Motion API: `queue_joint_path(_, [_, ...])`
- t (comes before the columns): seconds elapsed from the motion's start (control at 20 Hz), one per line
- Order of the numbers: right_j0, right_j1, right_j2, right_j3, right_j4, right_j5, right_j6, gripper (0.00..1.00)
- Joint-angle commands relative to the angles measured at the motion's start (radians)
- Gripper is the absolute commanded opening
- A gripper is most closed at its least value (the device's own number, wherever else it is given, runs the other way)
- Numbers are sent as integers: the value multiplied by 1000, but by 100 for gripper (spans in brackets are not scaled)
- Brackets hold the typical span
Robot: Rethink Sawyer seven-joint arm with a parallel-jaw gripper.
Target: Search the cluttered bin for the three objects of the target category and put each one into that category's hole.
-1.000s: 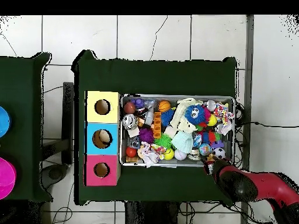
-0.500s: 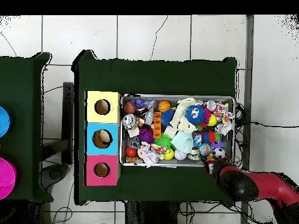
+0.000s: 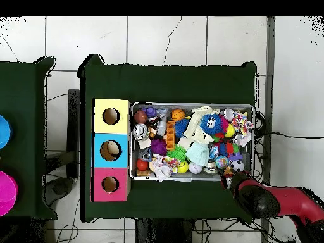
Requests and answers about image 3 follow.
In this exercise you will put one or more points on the brown plush teddy bear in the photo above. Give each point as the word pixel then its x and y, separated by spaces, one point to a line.
pixel 228 171

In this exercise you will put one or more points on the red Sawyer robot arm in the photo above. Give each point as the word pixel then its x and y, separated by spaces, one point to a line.
pixel 293 202

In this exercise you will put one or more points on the clear mesh bin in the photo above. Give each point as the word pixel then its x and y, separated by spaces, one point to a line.
pixel 189 104

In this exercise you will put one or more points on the wooden box with three holes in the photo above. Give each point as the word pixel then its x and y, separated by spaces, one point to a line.
pixel 119 124

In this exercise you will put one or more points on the black and white soccer ball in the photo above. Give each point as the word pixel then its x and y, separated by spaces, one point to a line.
pixel 237 166

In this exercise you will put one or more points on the globe print ball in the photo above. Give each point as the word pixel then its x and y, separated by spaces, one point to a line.
pixel 222 162

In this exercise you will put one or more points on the blue fuzzy ball with eyes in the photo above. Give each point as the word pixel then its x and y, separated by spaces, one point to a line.
pixel 211 124

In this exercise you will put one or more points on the cream muslin cloth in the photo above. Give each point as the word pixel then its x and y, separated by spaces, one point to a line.
pixel 193 126

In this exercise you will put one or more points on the blue spiky ball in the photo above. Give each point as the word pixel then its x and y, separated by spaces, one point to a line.
pixel 181 127

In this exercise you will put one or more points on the orange plastic block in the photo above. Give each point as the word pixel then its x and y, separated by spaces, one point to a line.
pixel 170 136

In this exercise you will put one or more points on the purple spiky toy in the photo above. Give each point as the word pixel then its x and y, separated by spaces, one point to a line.
pixel 158 147

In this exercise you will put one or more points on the orange basketball toy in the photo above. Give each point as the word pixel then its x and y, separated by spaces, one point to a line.
pixel 178 115

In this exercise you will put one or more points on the silver drink can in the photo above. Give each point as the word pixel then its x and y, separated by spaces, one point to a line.
pixel 140 131

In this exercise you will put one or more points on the brown football toy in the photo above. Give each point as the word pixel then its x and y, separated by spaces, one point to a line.
pixel 140 117

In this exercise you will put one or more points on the dark green tablecloth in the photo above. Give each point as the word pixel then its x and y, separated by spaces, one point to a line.
pixel 22 88
pixel 164 83

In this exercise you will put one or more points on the magenta bowl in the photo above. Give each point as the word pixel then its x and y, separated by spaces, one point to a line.
pixel 7 192

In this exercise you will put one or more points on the blue bowl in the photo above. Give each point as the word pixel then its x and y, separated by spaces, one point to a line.
pixel 4 131

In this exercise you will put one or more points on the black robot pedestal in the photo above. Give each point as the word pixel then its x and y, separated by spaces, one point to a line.
pixel 164 233

